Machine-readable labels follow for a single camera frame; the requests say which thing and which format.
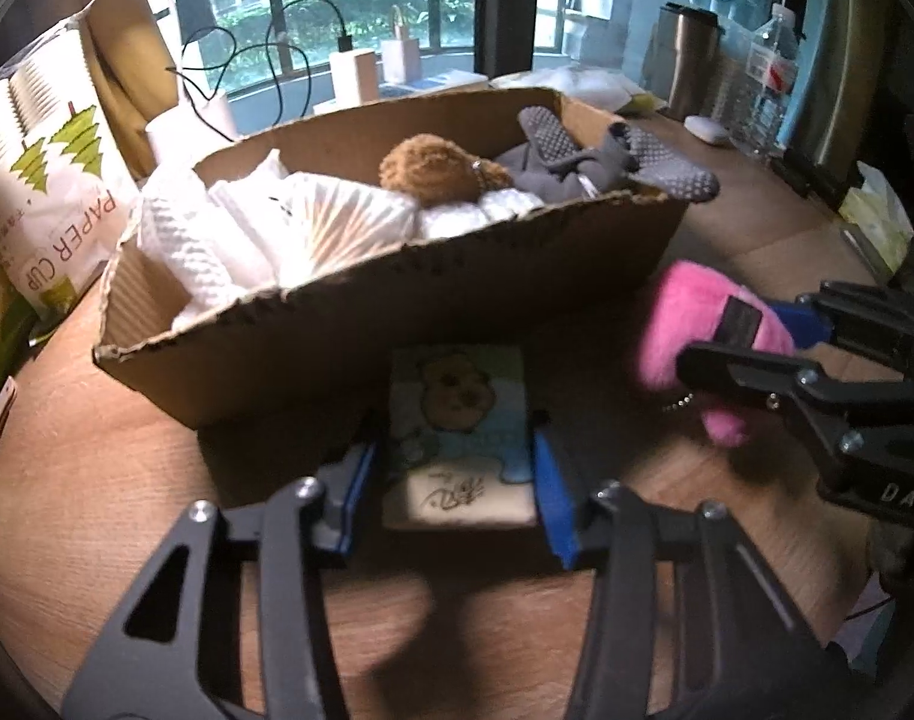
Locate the printed tissue pack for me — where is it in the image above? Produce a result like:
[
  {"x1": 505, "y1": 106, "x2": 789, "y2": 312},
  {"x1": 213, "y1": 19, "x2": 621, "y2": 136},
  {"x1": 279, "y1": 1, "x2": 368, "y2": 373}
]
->
[{"x1": 382, "y1": 345, "x2": 540, "y2": 531}]

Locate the white charger block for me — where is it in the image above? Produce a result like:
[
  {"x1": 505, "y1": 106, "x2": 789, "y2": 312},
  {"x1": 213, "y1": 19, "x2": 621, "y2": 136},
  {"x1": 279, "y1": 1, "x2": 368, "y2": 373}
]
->
[{"x1": 329, "y1": 31, "x2": 380, "y2": 104}]

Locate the white plug adapter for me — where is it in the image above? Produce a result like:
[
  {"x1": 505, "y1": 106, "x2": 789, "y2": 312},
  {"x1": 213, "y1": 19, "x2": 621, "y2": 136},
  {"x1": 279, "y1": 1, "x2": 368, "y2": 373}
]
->
[{"x1": 380, "y1": 5, "x2": 423, "y2": 85}]

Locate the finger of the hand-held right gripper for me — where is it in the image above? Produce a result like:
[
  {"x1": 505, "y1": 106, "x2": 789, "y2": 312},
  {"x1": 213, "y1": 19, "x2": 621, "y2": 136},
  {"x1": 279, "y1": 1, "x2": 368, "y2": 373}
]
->
[
  {"x1": 772, "y1": 280, "x2": 914, "y2": 385},
  {"x1": 676, "y1": 298, "x2": 874, "y2": 466}
]

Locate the clear water bottle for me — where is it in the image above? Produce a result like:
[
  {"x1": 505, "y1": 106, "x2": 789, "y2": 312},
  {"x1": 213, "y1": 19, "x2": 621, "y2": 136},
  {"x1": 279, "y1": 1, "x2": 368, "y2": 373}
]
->
[{"x1": 727, "y1": 4, "x2": 801, "y2": 160}]

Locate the white desk lamp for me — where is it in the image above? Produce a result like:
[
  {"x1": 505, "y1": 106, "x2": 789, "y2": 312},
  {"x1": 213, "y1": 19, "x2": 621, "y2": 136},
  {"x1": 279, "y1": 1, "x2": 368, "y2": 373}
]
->
[{"x1": 47, "y1": 0, "x2": 238, "y2": 166}]

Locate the steel thermos cup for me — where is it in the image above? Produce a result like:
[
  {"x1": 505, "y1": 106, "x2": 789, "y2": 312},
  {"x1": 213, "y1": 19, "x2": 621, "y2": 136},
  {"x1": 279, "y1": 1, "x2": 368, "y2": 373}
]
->
[{"x1": 655, "y1": 3, "x2": 726, "y2": 122}]

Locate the white paper cup bag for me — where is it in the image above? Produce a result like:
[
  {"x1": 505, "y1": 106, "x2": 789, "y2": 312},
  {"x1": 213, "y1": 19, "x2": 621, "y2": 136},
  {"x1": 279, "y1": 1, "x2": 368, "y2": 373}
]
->
[{"x1": 0, "y1": 0, "x2": 141, "y2": 317}]

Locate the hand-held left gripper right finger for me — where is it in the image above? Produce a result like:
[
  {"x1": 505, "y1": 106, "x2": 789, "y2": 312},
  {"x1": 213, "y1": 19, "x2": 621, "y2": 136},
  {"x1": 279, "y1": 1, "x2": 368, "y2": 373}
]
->
[{"x1": 530, "y1": 426, "x2": 857, "y2": 720}]

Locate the white earbud case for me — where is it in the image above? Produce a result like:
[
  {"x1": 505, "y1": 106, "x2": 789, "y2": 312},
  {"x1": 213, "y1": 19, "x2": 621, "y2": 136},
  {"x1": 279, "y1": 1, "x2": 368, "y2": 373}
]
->
[{"x1": 683, "y1": 113, "x2": 731, "y2": 143}]

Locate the tan curtain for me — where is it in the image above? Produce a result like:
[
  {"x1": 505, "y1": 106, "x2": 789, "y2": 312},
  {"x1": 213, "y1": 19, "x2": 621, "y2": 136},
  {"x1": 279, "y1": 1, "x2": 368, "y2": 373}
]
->
[{"x1": 74, "y1": 0, "x2": 190, "y2": 182}]

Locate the white plastic bag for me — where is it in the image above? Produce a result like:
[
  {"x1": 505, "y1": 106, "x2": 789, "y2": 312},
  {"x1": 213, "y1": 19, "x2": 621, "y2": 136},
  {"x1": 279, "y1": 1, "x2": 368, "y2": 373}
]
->
[{"x1": 493, "y1": 63, "x2": 669, "y2": 115}]

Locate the pink plush toy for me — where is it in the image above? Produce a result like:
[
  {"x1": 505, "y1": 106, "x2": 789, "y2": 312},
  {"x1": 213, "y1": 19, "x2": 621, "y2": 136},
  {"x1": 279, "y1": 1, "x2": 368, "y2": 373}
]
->
[{"x1": 636, "y1": 260, "x2": 800, "y2": 449}]

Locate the tissue box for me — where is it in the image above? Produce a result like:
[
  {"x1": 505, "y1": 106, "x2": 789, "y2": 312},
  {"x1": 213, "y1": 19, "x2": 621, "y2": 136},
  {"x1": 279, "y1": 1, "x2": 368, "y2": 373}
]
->
[{"x1": 838, "y1": 160, "x2": 914, "y2": 272}]

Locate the black cable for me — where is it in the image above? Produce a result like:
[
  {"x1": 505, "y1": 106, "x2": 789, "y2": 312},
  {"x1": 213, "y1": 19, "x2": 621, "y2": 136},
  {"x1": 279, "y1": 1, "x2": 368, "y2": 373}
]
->
[{"x1": 167, "y1": 0, "x2": 354, "y2": 145}]

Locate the brown plush toy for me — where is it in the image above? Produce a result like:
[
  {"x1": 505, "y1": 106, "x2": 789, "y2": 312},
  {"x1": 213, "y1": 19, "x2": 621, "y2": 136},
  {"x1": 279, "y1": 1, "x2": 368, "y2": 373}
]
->
[{"x1": 377, "y1": 133, "x2": 515, "y2": 209}]

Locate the black sliding door frame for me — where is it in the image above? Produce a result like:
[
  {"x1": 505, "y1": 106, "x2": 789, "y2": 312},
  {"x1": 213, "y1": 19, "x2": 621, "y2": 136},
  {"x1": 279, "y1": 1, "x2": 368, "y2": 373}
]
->
[{"x1": 470, "y1": 0, "x2": 546, "y2": 81}]

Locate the bubble wrap roll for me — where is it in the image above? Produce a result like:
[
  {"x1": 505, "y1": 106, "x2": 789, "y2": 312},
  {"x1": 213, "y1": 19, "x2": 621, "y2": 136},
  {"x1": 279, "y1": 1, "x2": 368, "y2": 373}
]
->
[{"x1": 415, "y1": 186, "x2": 546, "y2": 242}]

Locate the brown cardboard box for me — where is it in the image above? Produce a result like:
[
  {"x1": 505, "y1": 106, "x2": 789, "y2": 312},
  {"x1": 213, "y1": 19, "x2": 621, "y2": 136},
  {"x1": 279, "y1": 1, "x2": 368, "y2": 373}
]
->
[{"x1": 92, "y1": 85, "x2": 692, "y2": 430}]

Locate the white paper towel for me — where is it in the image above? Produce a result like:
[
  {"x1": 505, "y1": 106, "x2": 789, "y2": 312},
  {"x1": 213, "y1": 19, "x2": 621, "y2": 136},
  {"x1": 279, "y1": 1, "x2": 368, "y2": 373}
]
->
[{"x1": 137, "y1": 148, "x2": 294, "y2": 325}]

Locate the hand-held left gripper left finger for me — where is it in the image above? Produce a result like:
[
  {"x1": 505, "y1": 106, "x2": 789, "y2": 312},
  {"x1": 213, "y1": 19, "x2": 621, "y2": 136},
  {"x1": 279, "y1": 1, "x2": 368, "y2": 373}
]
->
[{"x1": 59, "y1": 439, "x2": 383, "y2": 720}]

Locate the bag of cotton swabs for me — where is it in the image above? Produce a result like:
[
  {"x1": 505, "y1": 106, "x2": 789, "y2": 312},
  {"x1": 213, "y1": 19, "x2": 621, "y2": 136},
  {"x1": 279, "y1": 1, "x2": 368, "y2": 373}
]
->
[{"x1": 275, "y1": 171, "x2": 418, "y2": 284}]

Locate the green paper cup bag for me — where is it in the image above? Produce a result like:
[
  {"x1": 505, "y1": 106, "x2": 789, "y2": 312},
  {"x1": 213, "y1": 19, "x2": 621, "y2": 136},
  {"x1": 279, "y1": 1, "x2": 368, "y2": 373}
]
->
[{"x1": 0, "y1": 231, "x2": 43, "y2": 400}]

